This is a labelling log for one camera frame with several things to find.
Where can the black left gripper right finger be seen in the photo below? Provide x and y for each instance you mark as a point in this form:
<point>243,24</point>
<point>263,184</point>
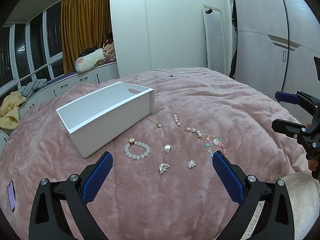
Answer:
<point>232,183</point>

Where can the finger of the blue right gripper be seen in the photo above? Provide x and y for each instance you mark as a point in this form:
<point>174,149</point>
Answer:
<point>287,98</point>
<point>288,128</point>

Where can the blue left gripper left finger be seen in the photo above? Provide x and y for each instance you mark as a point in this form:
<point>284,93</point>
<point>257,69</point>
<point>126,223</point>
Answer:
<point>93,177</point>

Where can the right hand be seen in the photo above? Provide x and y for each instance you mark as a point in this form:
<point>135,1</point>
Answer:
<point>313,164</point>

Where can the silver flower brooch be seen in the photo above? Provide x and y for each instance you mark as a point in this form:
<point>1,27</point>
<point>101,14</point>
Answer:
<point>191,163</point>

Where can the white rectangular storage box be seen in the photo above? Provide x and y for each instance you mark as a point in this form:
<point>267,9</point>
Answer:
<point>95,119</point>

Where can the lower pearl strand earring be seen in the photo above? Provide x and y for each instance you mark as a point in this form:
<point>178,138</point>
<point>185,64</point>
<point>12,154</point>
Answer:
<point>194,131</point>

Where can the pearl strand earring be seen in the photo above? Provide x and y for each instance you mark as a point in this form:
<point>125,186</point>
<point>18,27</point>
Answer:
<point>194,131</point>
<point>176,120</point>

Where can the white grey wardrobe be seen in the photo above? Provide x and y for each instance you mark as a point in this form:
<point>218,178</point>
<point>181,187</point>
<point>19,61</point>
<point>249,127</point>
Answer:
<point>278,46</point>

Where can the pink plush bed blanket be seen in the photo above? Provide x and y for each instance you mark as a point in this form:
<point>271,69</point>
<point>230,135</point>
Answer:
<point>135,201</point>

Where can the purple phone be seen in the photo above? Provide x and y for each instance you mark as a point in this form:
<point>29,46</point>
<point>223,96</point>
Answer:
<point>11,196</point>

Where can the upper pearl strand earring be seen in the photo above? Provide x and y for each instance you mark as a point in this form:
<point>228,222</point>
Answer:
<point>176,120</point>

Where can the yellow blanket on bench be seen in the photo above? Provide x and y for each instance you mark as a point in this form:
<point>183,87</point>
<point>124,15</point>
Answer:
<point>10,110</point>

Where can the leaning white framed mirror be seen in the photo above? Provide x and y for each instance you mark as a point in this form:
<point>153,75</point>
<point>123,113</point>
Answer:
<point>215,39</point>

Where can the white window bench cabinets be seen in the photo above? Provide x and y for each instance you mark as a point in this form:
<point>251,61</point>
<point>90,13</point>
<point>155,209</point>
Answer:
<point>64,83</point>

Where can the grey clothes pile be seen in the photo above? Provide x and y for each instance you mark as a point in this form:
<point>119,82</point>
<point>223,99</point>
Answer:
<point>28,90</point>

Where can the white floral rolled blanket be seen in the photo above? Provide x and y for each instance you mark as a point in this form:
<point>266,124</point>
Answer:
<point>94,59</point>

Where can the pink stuffed toys pile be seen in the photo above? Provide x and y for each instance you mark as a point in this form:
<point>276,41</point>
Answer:
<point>109,50</point>

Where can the large bay window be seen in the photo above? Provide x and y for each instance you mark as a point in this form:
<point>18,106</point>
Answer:
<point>31,50</point>

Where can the right mustard curtain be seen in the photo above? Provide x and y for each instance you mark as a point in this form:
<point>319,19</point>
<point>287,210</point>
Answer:
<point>84,24</point>

